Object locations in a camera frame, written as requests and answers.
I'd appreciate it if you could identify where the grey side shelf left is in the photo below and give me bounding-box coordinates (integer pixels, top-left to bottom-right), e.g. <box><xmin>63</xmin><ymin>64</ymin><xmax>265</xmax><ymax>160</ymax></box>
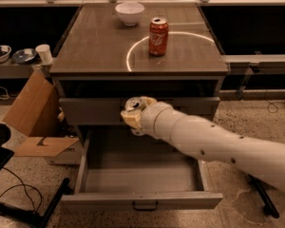
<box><xmin>0</xmin><ymin>59</ymin><xmax>51</xmax><ymax>79</ymax></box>

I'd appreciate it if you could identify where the grey drawer cabinet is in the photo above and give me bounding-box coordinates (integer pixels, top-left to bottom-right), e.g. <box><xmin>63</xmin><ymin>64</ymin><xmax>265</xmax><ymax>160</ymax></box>
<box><xmin>50</xmin><ymin>2</ymin><xmax>228</xmax><ymax>139</ymax></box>

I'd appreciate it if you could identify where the grey side shelf right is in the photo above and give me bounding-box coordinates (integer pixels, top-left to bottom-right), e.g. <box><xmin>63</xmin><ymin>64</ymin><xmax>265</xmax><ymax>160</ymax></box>
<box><xmin>222</xmin><ymin>54</ymin><xmax>285</xmax><ymax>75</ymax></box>

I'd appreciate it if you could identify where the white green 7up can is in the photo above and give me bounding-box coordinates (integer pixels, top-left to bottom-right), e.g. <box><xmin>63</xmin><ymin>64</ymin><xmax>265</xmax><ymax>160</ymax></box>
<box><xmin>124</xmin><ymin>97</ymin><xmax>146</xmax><ymax>112</ymax></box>

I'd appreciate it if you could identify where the black stand base left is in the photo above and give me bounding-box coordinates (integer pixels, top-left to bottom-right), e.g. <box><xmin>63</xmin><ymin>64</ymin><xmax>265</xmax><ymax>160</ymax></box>
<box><xmin>0</xmin><ymin>178</ymin><xmax>70</xmax><ymax>228</ymax></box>

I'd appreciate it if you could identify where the white bowl on cabinet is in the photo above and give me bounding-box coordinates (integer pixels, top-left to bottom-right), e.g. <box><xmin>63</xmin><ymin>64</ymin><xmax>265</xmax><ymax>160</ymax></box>
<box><xmin>115</xmin><ymin>2</ymin><xmax>144</xmax><ymax>26</ymax></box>

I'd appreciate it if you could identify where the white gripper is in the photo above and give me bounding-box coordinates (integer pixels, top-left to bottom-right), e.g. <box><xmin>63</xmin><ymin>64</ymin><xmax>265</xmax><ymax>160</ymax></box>
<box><xmin>121</xmin><ymin>96</ymin><xmax>172</xmax><ymax>138</ymax></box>

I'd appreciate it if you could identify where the red coca-cola can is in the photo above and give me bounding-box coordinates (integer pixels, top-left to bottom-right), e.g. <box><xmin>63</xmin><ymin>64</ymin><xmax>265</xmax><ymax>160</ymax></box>
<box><xmin>149</xmin><ymin>17</ymin><xmax>169</xmax><ymax>56</ymax></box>

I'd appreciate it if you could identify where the open grey lower drawer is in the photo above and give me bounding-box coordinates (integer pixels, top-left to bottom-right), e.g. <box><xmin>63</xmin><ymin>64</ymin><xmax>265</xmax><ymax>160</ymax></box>
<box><xmin>62</xmin><ymin>125</ymin><xmax>222</xmax><ymax>212</ymax></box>

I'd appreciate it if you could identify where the black cable on floor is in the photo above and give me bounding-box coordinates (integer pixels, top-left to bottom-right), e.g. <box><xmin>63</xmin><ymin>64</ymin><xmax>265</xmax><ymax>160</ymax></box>
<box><xmin>0</xmin><ymin>165</ymin><xmax>44</xmax><ymax>213</ymax></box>

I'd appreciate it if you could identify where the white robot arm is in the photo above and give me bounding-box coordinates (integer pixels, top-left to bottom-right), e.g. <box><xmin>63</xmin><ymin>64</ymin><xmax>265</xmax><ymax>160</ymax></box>
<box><xmin>121</xmin><ymin>96</ymin><xmax>285</xmax><ymax>193</ymax></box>

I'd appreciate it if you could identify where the black stand base right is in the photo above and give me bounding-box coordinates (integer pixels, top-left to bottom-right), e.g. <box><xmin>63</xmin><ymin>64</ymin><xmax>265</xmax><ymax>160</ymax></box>
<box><xmin>249</xmin><ymin>175</ymin><xmax>280</xmax><ymax>219</ymax></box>

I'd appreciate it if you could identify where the white paper cup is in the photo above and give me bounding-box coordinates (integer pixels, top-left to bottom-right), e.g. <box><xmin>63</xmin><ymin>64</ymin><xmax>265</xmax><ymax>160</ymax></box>
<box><xmin>35</xmin><ymin>44</ymin><xmax>53</xmax><ymax>65</ymax></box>

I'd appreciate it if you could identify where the black stand base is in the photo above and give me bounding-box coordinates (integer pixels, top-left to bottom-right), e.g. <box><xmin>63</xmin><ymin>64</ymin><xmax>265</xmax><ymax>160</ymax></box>
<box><xmin>249</xmin><ymin>175</ymin><xmax>280</xmax><ymax>219</ymax></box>
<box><xmin>0</xmin><ymin>178</ymin><xmax>70</xmax><ymax>228</ymax></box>

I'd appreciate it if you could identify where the brown cardboard box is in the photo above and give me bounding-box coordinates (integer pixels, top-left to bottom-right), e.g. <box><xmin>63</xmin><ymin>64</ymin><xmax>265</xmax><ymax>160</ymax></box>
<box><xmin>3</xmin><ymin>71</ymin><xmax>82</xmax><ymax>165</ymax></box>

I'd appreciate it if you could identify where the grey upper drawer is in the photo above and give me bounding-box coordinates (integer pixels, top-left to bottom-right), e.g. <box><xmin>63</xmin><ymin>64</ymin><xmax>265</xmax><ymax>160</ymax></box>
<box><xmin>59</xmin><ymin>97</ymin><xmax>220</xmax><ymax>125</ymax></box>

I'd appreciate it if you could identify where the grey side shelf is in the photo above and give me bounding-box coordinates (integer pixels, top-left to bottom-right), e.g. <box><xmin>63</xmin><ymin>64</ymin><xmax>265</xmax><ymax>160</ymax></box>
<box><xmin>222</xmin><ymin>54</ymin><xmax>285</xmax><ymax>75</ymax></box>
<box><xmin>0</xmin><ymin>59</ymin><xmax>51</xmax><ymax>79</ymax></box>

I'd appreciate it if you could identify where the blue patterned bowl right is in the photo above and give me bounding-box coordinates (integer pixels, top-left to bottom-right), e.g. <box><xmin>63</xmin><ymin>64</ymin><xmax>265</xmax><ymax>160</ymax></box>
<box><xmin>11</xmin><ymin>48</ymin><xmax>37</xmax><ymax>65</ymax></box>

